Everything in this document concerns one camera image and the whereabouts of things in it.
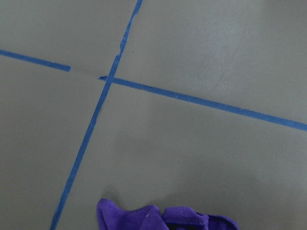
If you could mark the purple cloth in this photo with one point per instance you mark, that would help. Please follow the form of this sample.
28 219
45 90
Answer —
111 217

